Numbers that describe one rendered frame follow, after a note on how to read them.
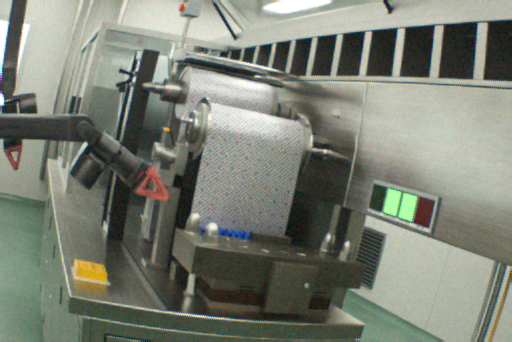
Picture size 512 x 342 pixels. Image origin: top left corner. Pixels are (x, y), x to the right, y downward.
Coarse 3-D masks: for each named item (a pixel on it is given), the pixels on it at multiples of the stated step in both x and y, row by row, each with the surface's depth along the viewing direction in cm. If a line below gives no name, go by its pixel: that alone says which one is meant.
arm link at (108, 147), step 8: (104, 136) 126; (96, 144) 126; (104, 144) 125; (112, 144) 127; (120, 144) 129; (88, 152) 126; (96, 152) 126; (104, 152) 126; (112, 152) 126; (104, 160) 127; (112, 160) 128
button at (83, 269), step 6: (78, 264) 118; (84, 264) 120; (90, 264) 121; (96, 264) 123; (102, 264) 124; (78, 270) 116; (84, 270) 116; (90, 270) 117; (96, 270) 118; (102, 270) 119; (78, 276) 116; (84, 276) 116; (90, 276) 117; (96, 276) 117; (102, 276) 118
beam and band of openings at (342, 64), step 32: (416, 0) 123; (448, 0) 111; (480, 0) 101; (256, 32) 216; (288, 32) 189; (320, 32) 167; (352, 32) 150; (384, 32) 139; (416, 32) 128; (448, 32) 114; (480, 32) 101; (256, 64) 212; (288, 64) 185; (320, 64) 171; (352, 64) 157; (384, 64) 144; (416, 64) 129; (448, 64) 115; (480, 64) 101
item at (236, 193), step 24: (216, 168) 138; (240, 168) 140; (264, 168) 142; (288, 168) 144; (216, 192) 139; (240, 192) 141; (264, 192) 143; (288, 192) 145; (216, 216) 140; (240, 216) 142; (264, 216) 144; (288, 216) 146
